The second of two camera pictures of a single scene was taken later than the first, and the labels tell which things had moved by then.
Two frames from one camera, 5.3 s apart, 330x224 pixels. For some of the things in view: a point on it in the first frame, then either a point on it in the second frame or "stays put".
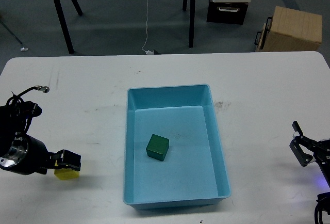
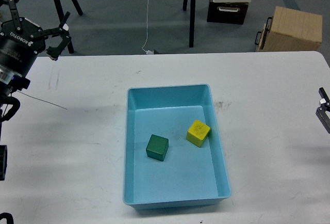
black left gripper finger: [66, 159] -> [63, 30]
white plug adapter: [150, 52] stays put
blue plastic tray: [174, 154] stays put
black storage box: [226, 13] stays put
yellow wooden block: [66, 174] -> [198, 133]
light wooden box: [290, 30] stays put
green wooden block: [158, 147] stays put
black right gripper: [322, 155] -> [323, 112]
